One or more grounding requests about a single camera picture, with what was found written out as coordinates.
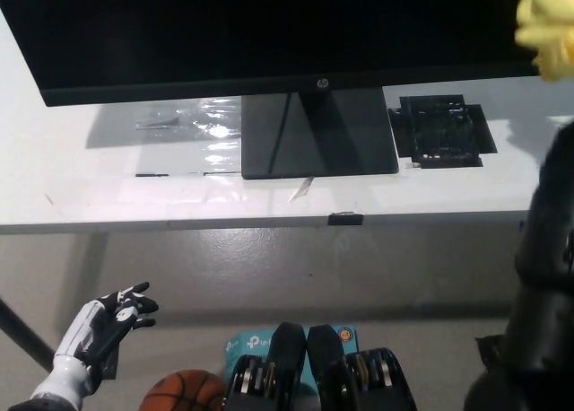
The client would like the clear plastic film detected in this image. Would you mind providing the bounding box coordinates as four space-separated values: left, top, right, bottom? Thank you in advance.
134 97 243 177

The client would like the black desk leg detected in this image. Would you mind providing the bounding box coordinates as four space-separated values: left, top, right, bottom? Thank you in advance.
0 296 57 372

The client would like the black HP monitor with stand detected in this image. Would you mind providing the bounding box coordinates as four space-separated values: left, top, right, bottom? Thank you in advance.
0 0 542 181

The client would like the yellow microfibre cloth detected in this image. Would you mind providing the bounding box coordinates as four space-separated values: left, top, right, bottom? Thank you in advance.
514 0 574 83

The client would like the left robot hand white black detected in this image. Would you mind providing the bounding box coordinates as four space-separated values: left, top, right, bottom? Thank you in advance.
54 281 161 385

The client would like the teal tp-link box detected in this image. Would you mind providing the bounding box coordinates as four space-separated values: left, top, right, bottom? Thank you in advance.
223 325 360 411

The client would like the black plastic tray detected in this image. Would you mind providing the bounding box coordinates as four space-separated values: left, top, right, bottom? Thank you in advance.
387 94 498 170

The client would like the orange basketball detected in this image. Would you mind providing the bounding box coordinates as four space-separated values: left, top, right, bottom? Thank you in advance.
142 369 230 411

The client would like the short black tape piece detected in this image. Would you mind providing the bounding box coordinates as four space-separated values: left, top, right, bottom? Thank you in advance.
327 211 363 227

